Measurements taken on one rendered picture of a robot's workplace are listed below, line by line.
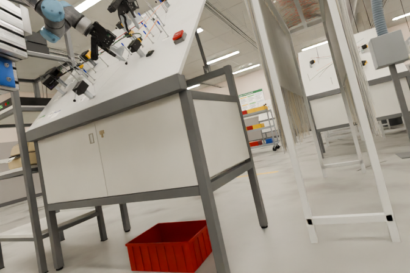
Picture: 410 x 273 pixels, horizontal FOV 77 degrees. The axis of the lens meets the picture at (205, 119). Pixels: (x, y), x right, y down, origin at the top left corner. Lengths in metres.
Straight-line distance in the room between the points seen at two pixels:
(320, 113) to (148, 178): 2.95
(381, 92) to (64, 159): 3.46
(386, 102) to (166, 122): 3.12
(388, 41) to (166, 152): 2.57
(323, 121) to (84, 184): 3.07
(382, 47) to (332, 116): 1.10
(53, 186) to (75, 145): 0.34
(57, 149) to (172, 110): 0.86
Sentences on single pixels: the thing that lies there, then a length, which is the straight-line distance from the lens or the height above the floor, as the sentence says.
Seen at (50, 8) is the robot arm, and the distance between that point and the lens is 1.21.
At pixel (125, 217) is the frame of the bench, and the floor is 0.11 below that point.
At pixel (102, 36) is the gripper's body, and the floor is 1.15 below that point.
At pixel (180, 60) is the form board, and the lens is 1.14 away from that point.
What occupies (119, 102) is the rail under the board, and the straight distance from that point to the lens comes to 1.26.
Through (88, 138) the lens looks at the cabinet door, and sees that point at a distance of 1.51.
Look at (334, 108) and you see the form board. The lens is 3.80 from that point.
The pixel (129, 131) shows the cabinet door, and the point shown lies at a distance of 1.29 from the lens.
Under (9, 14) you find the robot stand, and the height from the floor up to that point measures 1.06.
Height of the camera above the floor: 0.58
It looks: 5 degrees up
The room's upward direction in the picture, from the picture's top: 12 degrees counter-clockwise
